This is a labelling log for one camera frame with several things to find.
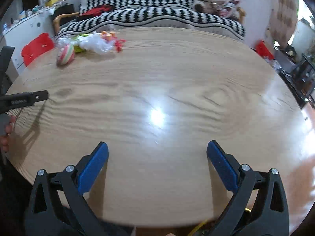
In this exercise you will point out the pink purple toy doll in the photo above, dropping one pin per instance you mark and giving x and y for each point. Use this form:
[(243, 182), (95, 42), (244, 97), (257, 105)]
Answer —
[(66, 55)]

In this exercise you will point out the yellow green wrapper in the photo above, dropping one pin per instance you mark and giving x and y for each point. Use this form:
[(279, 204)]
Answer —
[(79, 49)]

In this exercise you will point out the black side box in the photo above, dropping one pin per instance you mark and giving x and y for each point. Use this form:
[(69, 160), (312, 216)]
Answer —
[(64, 11)]

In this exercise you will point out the scattered paper cards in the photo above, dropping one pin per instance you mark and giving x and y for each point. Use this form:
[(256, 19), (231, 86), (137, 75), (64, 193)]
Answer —
[(273, 62)]

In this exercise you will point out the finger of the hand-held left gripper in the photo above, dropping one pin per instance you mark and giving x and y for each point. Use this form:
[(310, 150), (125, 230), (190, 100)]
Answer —
[(6, 64), (27, 98)]

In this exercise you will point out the wooden frame sofa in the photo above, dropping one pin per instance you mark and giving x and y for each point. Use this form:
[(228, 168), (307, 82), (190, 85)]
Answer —
[(57, 21)]

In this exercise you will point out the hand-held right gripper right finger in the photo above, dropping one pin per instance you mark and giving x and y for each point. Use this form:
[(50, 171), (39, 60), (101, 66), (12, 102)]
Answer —
[(222, 167)]

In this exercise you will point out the white cabinet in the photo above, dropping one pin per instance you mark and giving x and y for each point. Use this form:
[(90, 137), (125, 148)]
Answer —
[(27, 27)]

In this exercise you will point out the red cloth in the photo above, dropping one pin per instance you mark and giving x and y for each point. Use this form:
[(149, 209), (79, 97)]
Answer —
[(98, 10)]

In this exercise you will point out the black chair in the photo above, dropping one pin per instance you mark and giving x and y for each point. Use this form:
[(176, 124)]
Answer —
[(300, 81)]

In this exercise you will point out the red bag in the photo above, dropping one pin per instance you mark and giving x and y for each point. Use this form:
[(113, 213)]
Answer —
[(264, 50)]

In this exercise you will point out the black white striped blanket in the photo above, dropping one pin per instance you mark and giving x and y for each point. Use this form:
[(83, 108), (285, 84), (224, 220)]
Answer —
[(172, 14)]

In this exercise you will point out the person's left hand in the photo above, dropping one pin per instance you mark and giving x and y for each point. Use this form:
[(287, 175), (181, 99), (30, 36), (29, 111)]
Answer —
[(5, 143)]

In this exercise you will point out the yellow box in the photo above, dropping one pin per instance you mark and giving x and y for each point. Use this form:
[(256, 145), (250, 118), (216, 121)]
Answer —
[(53, 2)]

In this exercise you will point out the clear plastic bag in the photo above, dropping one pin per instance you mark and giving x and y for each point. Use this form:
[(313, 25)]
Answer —
[(62, 41)]

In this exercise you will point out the patterned curtain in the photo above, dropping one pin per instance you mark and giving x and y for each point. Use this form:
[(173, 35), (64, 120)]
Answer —
[(283, 9)]

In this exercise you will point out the red bear-shaped stool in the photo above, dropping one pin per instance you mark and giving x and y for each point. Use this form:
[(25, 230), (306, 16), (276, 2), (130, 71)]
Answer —
[(37, 46)]

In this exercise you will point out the red plastic clip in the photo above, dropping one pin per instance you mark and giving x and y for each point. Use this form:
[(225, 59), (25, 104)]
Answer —
[(120, 45)]

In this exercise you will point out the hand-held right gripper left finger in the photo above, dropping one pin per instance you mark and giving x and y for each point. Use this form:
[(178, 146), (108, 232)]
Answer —
[(93, 167)]

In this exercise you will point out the pink cartoon pillow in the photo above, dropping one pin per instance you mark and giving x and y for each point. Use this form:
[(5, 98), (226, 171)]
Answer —
[(230, 7)]

